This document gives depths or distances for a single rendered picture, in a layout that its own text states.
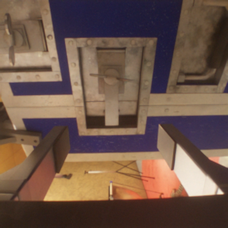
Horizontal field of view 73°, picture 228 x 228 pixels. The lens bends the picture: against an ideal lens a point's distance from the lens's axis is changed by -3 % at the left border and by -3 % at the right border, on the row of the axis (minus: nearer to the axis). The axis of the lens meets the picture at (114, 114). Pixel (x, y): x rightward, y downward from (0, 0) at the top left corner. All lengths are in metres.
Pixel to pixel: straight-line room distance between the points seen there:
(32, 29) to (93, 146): 0.23
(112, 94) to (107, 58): 0.06
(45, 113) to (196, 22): 0.28
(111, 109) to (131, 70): 0.07
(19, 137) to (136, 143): 0.22
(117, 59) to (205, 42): 0.14
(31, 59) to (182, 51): 0.23
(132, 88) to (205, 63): 0.13
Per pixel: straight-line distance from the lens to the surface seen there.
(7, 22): 0.23
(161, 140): 0.16
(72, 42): 0.24
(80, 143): 0.33
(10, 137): 0.34
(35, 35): 0.27
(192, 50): 0.29
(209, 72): 0.31
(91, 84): 0.27
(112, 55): 0.25
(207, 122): 0.35
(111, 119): 0.26
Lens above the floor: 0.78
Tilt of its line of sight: 2 degrees down
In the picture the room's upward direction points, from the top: 91 degrees counter-clockwise
